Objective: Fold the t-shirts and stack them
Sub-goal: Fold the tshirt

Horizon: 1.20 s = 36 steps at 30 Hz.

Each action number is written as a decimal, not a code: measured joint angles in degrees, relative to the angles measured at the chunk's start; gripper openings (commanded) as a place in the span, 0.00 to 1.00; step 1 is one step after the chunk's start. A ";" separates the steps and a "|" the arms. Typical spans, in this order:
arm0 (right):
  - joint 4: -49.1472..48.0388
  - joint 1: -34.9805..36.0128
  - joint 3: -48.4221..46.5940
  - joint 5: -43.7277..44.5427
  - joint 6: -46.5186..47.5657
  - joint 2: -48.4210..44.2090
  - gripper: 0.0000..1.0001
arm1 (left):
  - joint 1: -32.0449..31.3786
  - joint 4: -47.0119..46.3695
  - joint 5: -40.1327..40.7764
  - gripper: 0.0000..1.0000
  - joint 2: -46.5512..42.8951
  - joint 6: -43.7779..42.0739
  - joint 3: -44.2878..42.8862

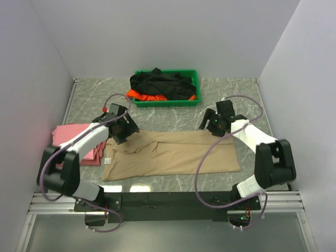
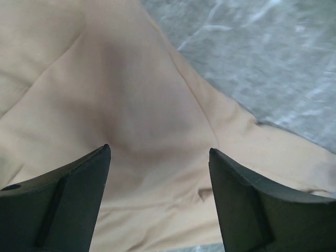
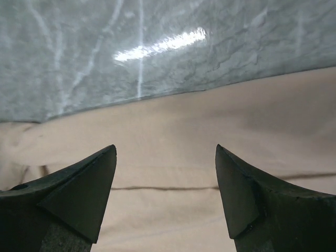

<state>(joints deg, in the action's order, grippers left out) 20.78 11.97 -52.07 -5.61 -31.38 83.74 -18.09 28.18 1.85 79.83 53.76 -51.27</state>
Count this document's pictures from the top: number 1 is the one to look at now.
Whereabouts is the green plastic bin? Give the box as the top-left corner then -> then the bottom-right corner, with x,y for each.
132,69 -> 202,108

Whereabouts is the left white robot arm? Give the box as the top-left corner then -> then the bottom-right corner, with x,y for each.
37,103 -> 140,211

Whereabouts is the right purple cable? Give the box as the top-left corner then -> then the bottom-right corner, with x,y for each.
194,94 -> 268,229

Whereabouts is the light pink folded t shirt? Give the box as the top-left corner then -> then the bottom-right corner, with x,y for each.
52,123 -> 90,146

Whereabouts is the purple cable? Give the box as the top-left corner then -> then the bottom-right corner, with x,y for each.
194,94 -> 268,229
39,93 -> 133,233

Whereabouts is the beige t shirt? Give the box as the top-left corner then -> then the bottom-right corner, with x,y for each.
101,131 -> 240,182

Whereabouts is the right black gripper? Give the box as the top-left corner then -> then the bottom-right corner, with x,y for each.
198,108 -> 226,138

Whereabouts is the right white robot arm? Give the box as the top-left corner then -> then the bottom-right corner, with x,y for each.
199,99 -> 297,209

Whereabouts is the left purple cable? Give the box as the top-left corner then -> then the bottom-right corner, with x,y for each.
39,93 -> 133,233

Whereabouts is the black t shirt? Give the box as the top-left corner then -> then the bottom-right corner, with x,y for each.
130,68 -> 196,95

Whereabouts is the orange t shirt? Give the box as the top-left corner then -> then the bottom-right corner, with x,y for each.
127,89 -> 196,101

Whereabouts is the aluminium rail frame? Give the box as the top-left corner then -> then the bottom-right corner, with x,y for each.
15,77 -> 316,252

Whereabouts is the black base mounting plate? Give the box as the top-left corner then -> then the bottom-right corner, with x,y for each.
73,191 -> 261,224

